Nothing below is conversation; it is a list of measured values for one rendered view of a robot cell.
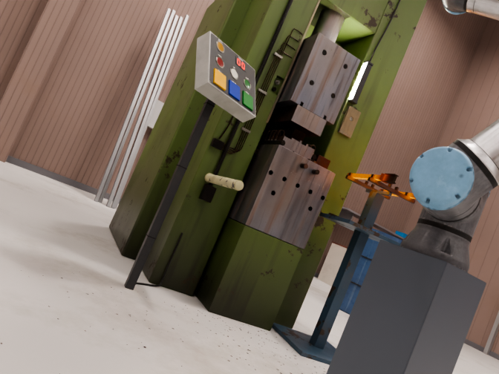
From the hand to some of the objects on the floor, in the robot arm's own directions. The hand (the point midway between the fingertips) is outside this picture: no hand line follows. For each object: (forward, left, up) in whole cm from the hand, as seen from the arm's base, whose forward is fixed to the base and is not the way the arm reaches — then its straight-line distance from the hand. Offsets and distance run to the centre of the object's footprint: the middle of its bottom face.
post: (+101, -23, -152) cm, 184 cm away
